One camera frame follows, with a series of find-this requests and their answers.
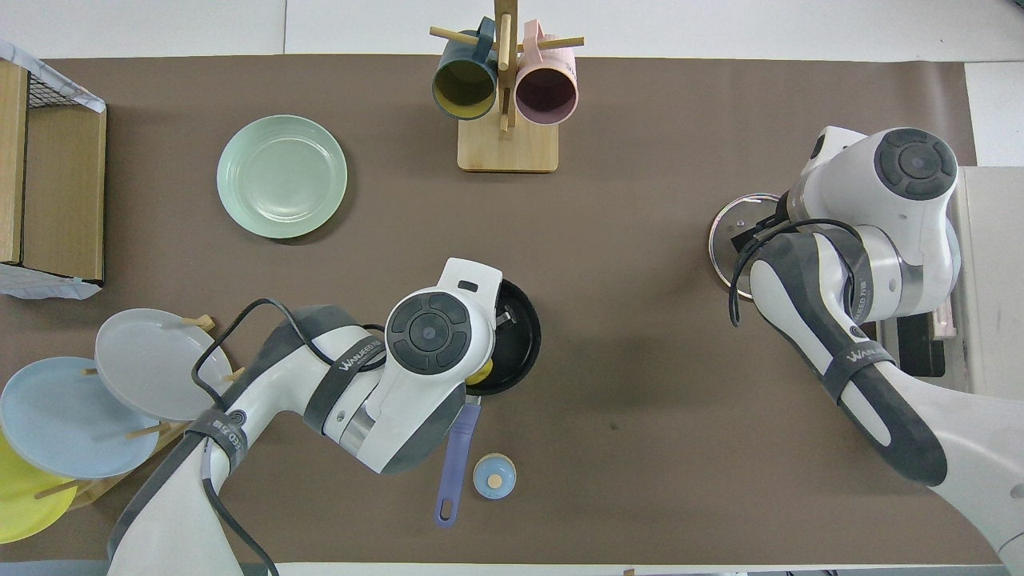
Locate glass lid blue knob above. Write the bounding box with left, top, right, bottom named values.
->
left=708, top=192, right=793, bottom=303

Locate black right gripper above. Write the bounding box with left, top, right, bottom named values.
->
left=732, top=192, right=793, bottom=257

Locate grey plate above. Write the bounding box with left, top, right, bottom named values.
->
left=94, top=308, right=234, bottom=422

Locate mint green plate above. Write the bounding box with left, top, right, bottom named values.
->
left=216, top=114, right=349, bottom=240

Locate wooden box with mesh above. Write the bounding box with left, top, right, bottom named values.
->
left=0, top=60, right=107, bottom=285

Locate dark blue saucepan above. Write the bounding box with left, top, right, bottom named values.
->
left=434, top=276, right=542, bottom=529

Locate white patterned cloth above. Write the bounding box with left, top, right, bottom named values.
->
left=0, top=262, right=103, bottom=301
left=0, top=38, right=107, bottom=114

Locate pink ribbed mug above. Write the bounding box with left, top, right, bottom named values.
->
left=514, top=19, right=579, bottom=126

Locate wooden mug tree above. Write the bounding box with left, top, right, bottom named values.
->
left=430, top=0, right=585, bottom=174

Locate dark teal mug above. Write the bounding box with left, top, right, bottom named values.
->
left=432, top=18, right=499, bottom=122

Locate beige toaster oven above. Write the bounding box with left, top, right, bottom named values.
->
left=878, top=166, right=1024, bottom=409

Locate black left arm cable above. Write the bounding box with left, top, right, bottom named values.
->
left=190, top=298, right=389, bottom=576

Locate light blue plate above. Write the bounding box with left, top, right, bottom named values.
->
left=0, top=356, right=161, bottom=480

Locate brown table mat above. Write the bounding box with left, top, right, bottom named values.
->
left=0, top=54, right=1018, bottom=565

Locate yellow plate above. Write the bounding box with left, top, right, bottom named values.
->
left=0, top=432, right=78, bottom=545

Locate wooden plate rack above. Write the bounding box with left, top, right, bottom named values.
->
left=32, top=314, right=254, bottom=513

